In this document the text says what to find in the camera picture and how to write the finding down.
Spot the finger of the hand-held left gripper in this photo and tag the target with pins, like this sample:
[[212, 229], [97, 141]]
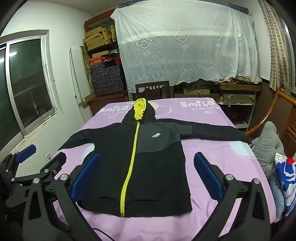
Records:
[[26, 151], [54, 163]]

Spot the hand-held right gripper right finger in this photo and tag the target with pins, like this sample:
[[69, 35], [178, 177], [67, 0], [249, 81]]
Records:
[[208, 176]]

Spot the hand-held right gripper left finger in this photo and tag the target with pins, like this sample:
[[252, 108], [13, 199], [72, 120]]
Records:
[[85, 176]]

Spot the black hoodie yellow zipper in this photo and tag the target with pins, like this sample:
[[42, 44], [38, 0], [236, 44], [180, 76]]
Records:
[[157, 176]]

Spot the purple printed blanket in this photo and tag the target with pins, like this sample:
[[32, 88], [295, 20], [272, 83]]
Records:
[[208, 150]]

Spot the sliding glass window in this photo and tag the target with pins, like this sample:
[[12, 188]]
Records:
[[25, 81]]

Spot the brown wooden cabinet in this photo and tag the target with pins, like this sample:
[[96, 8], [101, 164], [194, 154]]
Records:
[[106, 102]]

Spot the blue white red cloth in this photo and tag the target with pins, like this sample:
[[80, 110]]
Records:
[[289, 185]]

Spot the brown cardboard box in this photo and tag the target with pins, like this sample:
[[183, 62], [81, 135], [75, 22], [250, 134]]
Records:
[[196, 91]]

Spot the wooden crate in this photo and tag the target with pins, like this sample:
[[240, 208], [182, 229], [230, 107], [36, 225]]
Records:
[[240, 92]]

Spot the white boards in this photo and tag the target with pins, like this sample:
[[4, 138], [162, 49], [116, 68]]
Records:
[[76, 74]]

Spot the blue patterned storage box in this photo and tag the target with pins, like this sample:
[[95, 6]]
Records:
[[115, 76], [98, 78]]

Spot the green floral panel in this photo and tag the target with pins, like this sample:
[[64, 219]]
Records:
[[87, 69]]

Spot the dark wooden chair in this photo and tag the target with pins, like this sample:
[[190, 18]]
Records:
[[152, 90]]

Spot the light wooden chair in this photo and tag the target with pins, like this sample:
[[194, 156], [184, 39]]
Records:
[[286, 109]]

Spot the orange patterned box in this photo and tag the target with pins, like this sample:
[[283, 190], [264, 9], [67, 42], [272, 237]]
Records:
[[104, 61]]

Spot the white lace cloth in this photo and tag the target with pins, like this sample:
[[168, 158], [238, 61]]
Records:
[[185, 46]]

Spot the beige patterned curtain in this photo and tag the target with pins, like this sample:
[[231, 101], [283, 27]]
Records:
[[277, 46]]

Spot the wall socket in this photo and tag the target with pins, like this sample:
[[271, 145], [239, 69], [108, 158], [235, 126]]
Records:
[[47, 157]]

